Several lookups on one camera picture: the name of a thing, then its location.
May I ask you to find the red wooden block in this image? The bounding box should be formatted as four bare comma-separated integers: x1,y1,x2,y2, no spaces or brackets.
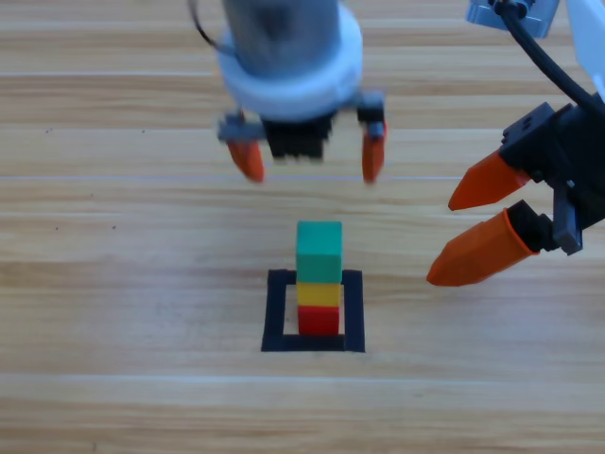
297,305,341,338

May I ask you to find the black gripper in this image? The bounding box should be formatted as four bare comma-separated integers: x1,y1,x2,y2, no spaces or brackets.
216,92,389,186
424,101,605,288

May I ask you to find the yellow wooden block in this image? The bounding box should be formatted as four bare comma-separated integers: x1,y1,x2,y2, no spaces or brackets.
295,282,342,308

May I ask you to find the black tape square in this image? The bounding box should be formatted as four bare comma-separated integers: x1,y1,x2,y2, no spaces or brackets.
260,268,367,355

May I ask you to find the white wrist mount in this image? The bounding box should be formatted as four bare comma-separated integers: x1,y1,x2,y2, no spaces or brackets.
564,0,605,104
216,9,364,125

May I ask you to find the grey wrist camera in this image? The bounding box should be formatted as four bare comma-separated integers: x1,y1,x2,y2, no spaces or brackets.
464,0,558,40

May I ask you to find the green wooden block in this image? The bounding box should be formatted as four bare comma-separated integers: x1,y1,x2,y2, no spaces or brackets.
295,219,344,285

